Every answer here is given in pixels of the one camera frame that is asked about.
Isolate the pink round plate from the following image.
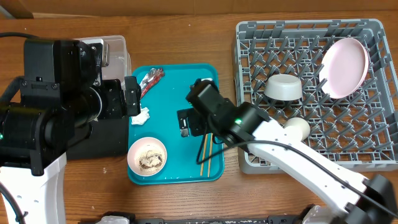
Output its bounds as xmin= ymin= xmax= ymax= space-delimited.
xmin=319 ymin=38 xmax=369 ymax=99

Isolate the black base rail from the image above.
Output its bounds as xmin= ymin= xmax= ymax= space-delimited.
xmin=77 ymin=211 xmax=312 ymax=224

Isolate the clear plastic container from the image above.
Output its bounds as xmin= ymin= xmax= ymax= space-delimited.
xmin=80 ymin=35 xmax=131 ymax=89

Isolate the teal plastic tray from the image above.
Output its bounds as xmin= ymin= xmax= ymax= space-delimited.
xmin=127 ymin=63 xmax=224 ymax=185

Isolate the grey dishwasher rack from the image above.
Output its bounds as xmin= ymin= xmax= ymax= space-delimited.
xmin=233 ymin=19 xmax=397 ymax=172

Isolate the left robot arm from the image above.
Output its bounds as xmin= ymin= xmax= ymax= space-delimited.
xmin=1 ymin=36 xmax=141 ymax=223

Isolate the black waste bin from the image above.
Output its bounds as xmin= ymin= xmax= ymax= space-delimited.
xmin=67 ymin=117 xmax=129 ymax=161

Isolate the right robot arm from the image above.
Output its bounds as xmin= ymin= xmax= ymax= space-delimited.
xmin=191 ymin=99 xmax=397 ymax=223

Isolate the crumpled white tissue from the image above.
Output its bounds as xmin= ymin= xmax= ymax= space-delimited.
xmin=131 ymin=107 xmax=150 ymax=126

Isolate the cream white cup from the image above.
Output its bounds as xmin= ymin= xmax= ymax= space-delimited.
xmin=284 ymin=118 xmax=310 ymax=141

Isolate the pink bowl with food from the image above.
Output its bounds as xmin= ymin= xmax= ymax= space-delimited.
xmin=127 ymin=137 xmax=167 ymax=177

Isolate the black cable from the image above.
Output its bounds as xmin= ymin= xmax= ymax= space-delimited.
xmin=0 ymin=182 xmax=29 ymax=224

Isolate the red silver wrapper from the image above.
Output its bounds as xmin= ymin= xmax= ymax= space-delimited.
xmin=139 ymin=68 xmax=165 ymax=98

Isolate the grey white bowl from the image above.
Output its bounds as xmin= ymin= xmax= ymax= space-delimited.
xmin=264 ymin=74 xmax=302 ymax=101

